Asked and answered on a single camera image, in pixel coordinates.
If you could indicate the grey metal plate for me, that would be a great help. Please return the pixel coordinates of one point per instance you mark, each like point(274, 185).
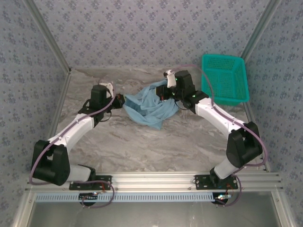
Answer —
point(151, 215)

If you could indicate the aluminium frame post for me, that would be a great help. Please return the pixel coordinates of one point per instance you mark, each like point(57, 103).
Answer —
point(262, 26)
point(43, 26)

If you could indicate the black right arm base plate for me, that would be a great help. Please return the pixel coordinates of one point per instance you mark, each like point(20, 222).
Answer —
point(201, 183)

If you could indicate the light blue t-shirt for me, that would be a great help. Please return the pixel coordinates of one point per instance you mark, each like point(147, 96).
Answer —
point(146, 108)

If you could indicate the black controller board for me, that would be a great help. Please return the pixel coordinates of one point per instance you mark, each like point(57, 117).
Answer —
point(84, 196)
point(219, 201)

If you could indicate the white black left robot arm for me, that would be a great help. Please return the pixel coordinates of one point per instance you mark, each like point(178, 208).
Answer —
point(50, 163)

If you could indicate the aluminium cross rail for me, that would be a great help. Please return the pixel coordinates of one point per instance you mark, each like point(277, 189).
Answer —
point(151, 182)

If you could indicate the aluminium lower frame rail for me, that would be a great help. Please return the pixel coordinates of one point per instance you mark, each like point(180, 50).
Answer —
point(282, 210)
point(22, 210)

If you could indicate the teal plastic basket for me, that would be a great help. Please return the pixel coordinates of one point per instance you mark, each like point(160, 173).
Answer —
point(222, 78)

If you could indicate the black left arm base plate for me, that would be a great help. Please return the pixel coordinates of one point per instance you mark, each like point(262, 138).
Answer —
point(107, 177)

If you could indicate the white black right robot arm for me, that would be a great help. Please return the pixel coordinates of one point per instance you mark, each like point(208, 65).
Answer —
point(243, 146)

